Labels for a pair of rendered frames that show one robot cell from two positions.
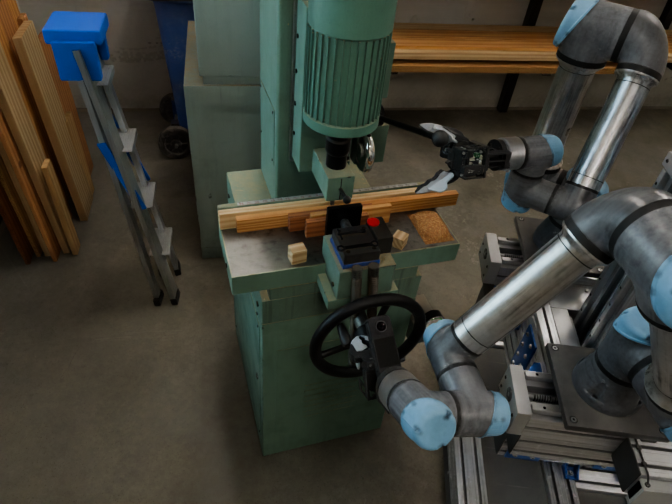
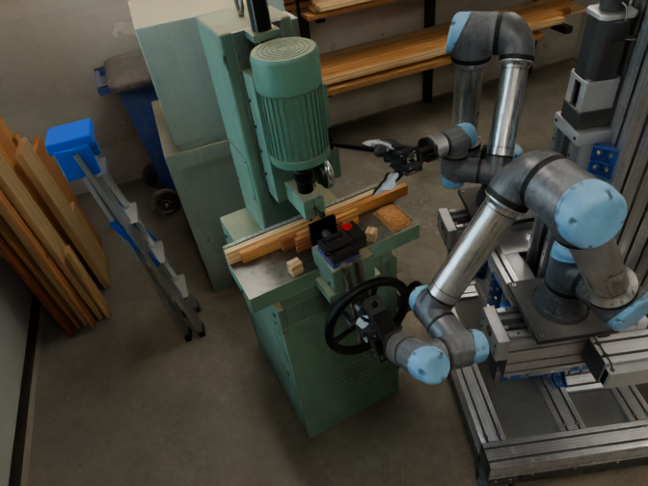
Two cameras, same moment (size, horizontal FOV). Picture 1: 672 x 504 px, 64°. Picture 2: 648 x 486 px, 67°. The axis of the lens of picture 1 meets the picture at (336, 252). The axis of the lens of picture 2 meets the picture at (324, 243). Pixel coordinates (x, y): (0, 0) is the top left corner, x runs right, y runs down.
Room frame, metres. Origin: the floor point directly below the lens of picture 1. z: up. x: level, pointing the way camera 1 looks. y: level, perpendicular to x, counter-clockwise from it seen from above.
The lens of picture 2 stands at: (-0.12, 0.01, 1.93)
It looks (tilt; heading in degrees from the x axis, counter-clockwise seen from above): 41 degrees down; 359
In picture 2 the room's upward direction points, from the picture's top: 8 degrees counter-clockwise
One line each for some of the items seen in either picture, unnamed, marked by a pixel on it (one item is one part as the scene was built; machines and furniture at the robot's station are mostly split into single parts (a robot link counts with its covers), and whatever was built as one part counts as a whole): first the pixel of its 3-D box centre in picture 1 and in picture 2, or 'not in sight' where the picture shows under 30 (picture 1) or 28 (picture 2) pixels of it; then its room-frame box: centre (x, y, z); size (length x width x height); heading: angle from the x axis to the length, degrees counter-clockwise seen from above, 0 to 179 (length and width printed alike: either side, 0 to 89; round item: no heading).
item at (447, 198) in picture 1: (352, 210); (328, 221); (1.16, -0.03, 0.92); 0.62 x 0.02 x 0.04; 112
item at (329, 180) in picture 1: (332, 175); (306, 199); (1.15, 0.03, 1.03); 0.14 x 0.07 x 0.09; 22
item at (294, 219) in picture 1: (331, 217); (312, 230); (1.11, 0.02, 0.92); 0.23 x 0.02 x 0.04; 112
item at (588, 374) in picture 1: (615, 374); (564, 292); (0.75, -0.64, 0.87); 0.15 x 0.15 x 0.10
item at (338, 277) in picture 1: (357, 262); (343, 261); (0.96, -0.05, 0.92); 0.15 x 0.13 x 0.09; 112
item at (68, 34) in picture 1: (127, 179); (139, 244); (1.62, 0.81, 0.58); 0.27 x 0.25 x 1.16; 104
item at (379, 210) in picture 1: (350, 217); (328, 227); (1.11, -0.03, 0.93); 0.22 x 0.01 x 0.06; 112
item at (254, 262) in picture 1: (344, 253); (331, 256); (1.04, -0.02, 0.87); 0.61 x 0.30 x 0.06; 112
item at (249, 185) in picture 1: (315, 230); (302, 244); (1.25, 0.07, 0.76); 0.57 x 0.45 x 0.09; 22
